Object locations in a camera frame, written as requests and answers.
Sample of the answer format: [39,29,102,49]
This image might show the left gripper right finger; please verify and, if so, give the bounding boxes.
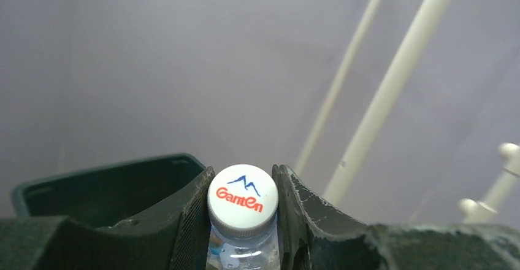
[272,165,519,269]

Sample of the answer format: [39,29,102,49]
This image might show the clear bottle white cap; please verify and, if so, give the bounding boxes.
[207,164,281,269]

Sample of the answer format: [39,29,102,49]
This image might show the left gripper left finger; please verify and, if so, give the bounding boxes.
[1,167,215,269]

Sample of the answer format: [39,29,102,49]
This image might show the dark green trash bin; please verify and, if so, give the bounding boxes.
[11,153,205,228]

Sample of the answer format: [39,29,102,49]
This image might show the white PVC pipe frame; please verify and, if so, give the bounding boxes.
[295,0,519,223]

